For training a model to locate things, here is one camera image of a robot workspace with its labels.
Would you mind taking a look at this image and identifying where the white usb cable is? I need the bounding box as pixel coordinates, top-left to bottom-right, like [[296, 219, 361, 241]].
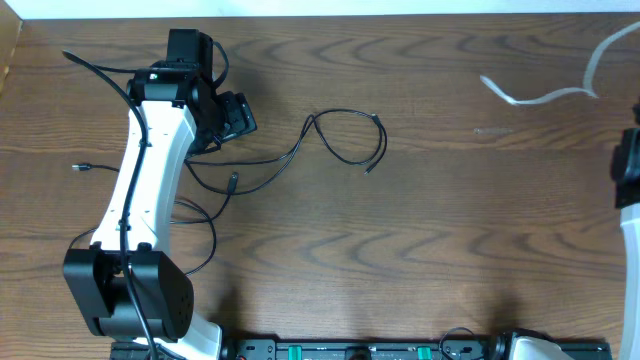
[[479, 20, 640, 107]]

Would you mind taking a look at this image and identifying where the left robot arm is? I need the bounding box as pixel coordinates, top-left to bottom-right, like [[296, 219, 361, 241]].
[[63, 29, 257, 359]]

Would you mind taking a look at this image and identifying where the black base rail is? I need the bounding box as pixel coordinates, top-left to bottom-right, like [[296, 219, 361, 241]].
[[109, 327, 614, 360]]

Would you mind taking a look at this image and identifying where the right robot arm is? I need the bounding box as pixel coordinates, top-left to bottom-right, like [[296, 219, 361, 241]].
[[486, 126, 639, 360]]

